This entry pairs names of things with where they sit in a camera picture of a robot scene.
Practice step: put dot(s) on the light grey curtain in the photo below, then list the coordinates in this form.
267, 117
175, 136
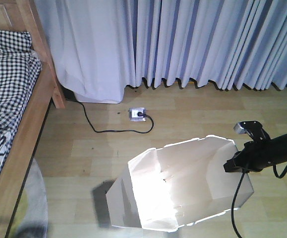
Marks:
101, 46

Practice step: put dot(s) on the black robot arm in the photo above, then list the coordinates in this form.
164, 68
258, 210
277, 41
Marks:
276, 150

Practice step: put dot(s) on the wooden bed frame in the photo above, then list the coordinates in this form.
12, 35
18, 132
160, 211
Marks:
22, 15

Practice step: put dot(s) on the white plastic trash bin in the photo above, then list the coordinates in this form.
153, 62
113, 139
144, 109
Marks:
177, 185

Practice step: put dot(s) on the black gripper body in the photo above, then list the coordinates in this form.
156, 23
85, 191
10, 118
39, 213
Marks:
250, 159

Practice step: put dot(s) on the round grey rug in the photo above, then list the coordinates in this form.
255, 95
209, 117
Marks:
31, 216

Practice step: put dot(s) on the floor power socket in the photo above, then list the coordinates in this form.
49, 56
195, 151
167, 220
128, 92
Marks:
137, 114

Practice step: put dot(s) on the black white checkered bedding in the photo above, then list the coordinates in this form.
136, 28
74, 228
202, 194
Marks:
19, 71

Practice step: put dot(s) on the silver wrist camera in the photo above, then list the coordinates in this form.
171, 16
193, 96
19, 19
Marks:
249, 127

